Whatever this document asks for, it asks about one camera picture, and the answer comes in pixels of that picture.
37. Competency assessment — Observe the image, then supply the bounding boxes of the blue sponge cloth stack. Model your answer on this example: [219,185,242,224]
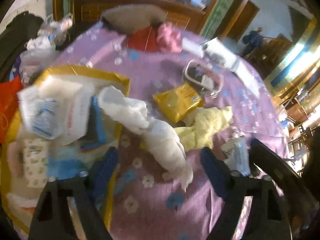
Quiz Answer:
[80,96,107,152]

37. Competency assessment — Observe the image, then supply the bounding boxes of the white rectangular box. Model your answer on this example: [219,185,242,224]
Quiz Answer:
[181,37,204,59]

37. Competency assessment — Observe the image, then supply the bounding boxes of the white fuzzy cloth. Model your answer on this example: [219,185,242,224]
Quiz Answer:
[98,86,194,191]

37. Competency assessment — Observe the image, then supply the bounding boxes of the pink plush cloth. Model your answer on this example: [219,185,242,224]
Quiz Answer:
[156,22,182,53]

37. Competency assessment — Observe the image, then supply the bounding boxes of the person in dark clothes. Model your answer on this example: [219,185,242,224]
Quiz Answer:
[241,27,264,57]

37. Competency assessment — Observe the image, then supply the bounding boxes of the silver foil packet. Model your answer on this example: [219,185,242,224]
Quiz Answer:
[221,137,251,176]

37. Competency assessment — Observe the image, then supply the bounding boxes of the yellow fuzzy cloth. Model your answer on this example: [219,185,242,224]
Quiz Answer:
[174,106,233,152]

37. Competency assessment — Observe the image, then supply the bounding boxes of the yellow-edged white foam box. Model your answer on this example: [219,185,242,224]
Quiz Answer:
[0,65,131,235]

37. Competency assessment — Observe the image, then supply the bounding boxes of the brown fuzzy cushion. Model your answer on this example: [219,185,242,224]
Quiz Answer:
[100,4,167,34]

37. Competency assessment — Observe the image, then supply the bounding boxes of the yellow snack packet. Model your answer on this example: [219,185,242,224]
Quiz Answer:
[152,82,204,124]

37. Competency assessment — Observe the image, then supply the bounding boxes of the lemon print tissue pack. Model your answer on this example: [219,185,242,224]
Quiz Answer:
[23,138,49,189]

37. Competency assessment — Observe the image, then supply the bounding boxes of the clear plastic bags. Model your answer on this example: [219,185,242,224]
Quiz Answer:
[19,13,73,86]

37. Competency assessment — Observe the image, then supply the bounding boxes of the purple floral tablecloth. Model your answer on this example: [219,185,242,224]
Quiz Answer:
[49,21,291,240]

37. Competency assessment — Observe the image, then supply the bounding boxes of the wooden cabinet counter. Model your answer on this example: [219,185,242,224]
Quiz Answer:
[69,0,206,34]

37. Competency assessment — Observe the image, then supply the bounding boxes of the white paper sheets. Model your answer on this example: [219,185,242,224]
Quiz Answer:
[202,37,260,98]

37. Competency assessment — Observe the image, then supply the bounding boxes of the red cloth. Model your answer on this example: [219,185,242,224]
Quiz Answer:
[127,26,159,53]

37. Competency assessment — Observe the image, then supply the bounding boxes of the clear plastic container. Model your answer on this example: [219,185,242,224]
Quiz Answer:
[182,60,223,99]

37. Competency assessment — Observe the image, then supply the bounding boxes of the blue print wipes packet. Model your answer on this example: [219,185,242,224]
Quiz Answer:
[17,86,60,140]

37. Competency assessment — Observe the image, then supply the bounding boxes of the white bag red text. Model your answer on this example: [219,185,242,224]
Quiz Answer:
[39,76,95,146]

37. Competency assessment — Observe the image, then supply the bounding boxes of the red gift bag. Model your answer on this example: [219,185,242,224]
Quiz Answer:
[0,76,23,144]

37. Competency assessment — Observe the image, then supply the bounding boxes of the black leather sofa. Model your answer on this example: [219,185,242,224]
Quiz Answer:
[0,11,44,82]

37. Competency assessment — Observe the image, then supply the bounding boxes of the blue fuzzy cloth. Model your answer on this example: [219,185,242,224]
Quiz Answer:
[47,146,87,180]

